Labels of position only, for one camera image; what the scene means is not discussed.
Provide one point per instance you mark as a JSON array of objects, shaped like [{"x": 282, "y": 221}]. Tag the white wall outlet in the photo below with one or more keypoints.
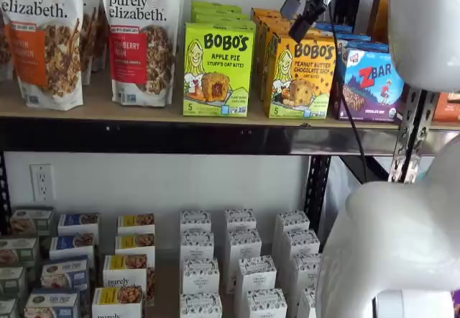
[{"x": 41, "y": 183}]

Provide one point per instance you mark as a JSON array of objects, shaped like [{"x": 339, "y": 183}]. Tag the orange label granola bag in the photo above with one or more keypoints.
[{"x": 43, "y": 55}]

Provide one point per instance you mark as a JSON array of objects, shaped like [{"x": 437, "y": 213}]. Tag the perforated metal shelf post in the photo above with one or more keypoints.
[{"x": 411, "y": 134}]

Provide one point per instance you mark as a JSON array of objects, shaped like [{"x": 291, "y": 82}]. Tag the green label granola box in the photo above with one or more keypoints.
[
  {"x": 32, "y": 219},
  {"x": 7, "y": 309},
  {"x": 12, "y": 282},
  {"x": 18, "y": 251}
]

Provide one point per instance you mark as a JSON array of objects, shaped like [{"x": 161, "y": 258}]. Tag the orange brown snack box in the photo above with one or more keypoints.
[{"x": 449, "y": 111}]

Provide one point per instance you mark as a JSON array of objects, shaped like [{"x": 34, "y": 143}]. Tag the blue label granola box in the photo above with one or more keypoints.
[
  {"x": 77, "y": 224},
  {"x": 52, "y": 303},
  {"x": 72, "y": 247},
  {"x": 64, "y": 273}
]

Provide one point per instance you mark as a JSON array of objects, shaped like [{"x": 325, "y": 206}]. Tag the wooden shelf board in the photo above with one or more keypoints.
[{"x": 97, "y": 106}]

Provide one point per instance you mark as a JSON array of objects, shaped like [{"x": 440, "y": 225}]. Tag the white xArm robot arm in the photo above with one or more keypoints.
[{"x": 395, "y": 242}]

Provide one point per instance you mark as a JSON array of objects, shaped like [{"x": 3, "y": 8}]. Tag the white patterned box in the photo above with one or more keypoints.
[
  {"x": 307, "y": 271},
  {"x": 266, "y": 303},
  {"x": 245, "y": 244},
  {"x": 200, "y": 305},
  {"x": 200, "y": 276},
  {"x": 307, "y": 303},
  {"x": 302, "y": 242},
  {"x": 195, "y": 220},
  {"x": 197, "y": 244},
  {"x": 256, "y": 275},
  {"x": 240, "y": 219},
  {"x": 292, "y": 221}
]

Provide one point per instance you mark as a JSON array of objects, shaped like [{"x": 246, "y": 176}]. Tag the orange Bobo's peanut butter box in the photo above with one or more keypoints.
[
  {"x": 273, "y": 26},
  {"x": 266, "y": 13},
  {"x": 298, "y": 91}
]

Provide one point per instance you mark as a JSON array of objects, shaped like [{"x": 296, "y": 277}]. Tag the black perforated shelf post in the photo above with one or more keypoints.
[
  {"x": 3, "y": 195},
  {"x": 318, "y": 188}
]

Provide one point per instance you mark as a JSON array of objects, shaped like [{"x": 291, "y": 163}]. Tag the red label granola bag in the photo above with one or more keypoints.
[{"x": 140, "y": 44}]

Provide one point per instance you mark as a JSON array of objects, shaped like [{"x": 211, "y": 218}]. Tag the tall orange snack box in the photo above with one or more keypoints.
[{"x": 381, "y": 19}]

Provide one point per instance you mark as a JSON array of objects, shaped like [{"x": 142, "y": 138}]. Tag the green Bobo's apple pie box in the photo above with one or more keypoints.
[
  {"x": 221, "y": 16},
  {"x": 215, "y": 5},
  {"x": 219, "y": 70}
]

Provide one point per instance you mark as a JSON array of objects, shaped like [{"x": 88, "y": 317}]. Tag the yellow label granola box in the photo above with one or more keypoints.
[
  {"x": 134, "y": 246},
  {"x": 116, "y": 301},
  {"x": 136, "y": 222},
  {"x": 125, "y": 271}
]

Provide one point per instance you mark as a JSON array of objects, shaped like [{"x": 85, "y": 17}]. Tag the blue purple Zbar box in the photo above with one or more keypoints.
[
  {"x": 354, "y": 38},
  {"x": 373, "y": 95},
  {"x": 339, "y": 28}
]

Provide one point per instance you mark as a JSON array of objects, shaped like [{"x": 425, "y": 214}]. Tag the black metal shelf beam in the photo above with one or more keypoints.
[{"x": 143, "y": 136}]

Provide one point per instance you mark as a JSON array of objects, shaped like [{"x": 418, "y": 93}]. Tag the black diagonal shelf brace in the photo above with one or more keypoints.
[{"x": 359, "y": 168}]

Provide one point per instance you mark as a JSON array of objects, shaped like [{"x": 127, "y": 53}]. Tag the white granola bag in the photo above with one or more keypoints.
[
  {"x": 94, "y": 41},
  {"x": 5, "y": 52}
]

